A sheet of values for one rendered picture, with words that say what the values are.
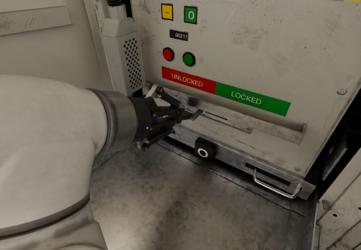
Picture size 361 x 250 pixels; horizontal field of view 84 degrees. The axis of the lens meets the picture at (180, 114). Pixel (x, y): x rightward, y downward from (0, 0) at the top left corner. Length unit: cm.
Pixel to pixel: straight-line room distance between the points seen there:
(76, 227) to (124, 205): 33
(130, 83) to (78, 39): 20
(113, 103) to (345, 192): 45
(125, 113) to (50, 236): 14
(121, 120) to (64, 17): 39
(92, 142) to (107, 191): 37
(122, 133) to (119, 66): 25
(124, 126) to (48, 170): 10
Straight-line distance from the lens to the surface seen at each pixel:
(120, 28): 47
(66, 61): 64
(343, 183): 50
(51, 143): 20
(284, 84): 43
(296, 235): 57
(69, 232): 23
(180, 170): 60
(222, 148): 57
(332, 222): 59
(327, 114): 46
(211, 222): 53
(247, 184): 60
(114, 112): 26
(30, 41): 61
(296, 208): 60
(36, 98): 21
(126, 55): 49
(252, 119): 44
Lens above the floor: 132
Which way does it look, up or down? 37 degrees down
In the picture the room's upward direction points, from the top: straight up
